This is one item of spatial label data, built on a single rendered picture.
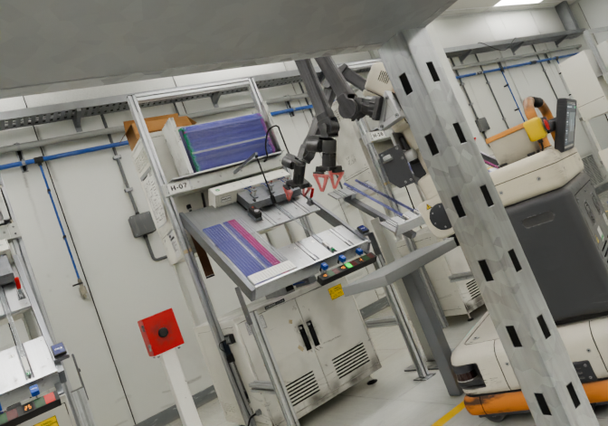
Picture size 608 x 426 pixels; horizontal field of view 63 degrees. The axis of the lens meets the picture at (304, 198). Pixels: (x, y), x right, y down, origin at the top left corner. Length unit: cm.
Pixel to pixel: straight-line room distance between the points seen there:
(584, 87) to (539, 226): 489
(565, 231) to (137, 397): 315
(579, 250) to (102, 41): 158
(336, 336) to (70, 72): 251
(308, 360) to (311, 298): 31
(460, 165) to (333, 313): 237
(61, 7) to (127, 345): 382
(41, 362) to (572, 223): 180
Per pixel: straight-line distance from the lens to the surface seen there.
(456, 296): 335
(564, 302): 177
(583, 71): 652
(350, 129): 360
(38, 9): 23
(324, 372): 267
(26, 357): 207
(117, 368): 400
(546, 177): 169
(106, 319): 399
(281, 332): 256
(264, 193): 274
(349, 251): 245
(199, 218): 264
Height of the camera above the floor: 79
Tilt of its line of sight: 6 degrees up
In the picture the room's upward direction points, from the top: 22 degrees counter-clockwise
